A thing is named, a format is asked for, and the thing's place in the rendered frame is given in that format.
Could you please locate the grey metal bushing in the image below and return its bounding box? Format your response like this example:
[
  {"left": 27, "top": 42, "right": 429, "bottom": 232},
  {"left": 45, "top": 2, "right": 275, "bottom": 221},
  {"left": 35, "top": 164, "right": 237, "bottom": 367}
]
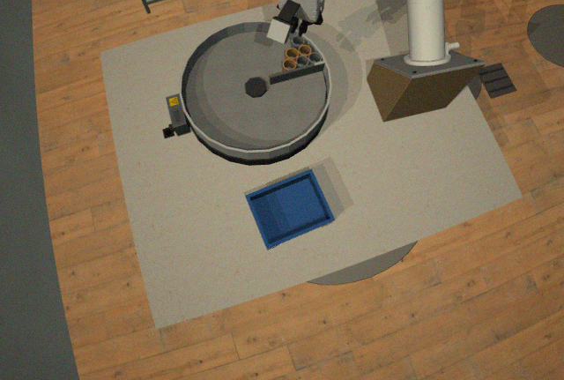
[
  {"left": 308, "top": 52, "right": 322, "bottom": 64},
  {"left": 291, "top": 35, "right": 305, "bottom": 49},
  {"left": 295, "top": 56, "right": 309, "bottom": 68}
]

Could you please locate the bronze bushing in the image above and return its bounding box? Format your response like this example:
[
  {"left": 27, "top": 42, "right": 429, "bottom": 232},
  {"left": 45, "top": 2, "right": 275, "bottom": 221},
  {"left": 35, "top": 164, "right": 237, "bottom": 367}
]
[
  {"left": 298, "top": 45, "right": 312, "bottom": 57},
  {"left": 286, "top": 48, "right": 299, "bottom": 60},
  {"left": 283, "top": 59, "right": 296, "bottom": 71}
]

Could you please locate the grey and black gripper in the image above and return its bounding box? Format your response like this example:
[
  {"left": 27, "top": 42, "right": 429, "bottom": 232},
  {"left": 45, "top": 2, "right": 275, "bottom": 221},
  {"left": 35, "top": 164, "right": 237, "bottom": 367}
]
[{"left": 277, "top": 0, "right": 324, "bottom": 37}]

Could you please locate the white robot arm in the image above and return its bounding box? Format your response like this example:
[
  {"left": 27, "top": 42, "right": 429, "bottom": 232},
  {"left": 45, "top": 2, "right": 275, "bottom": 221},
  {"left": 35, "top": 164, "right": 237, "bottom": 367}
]
[{"left": 267, "top": 0, "right": 460, "bottom": 66}]

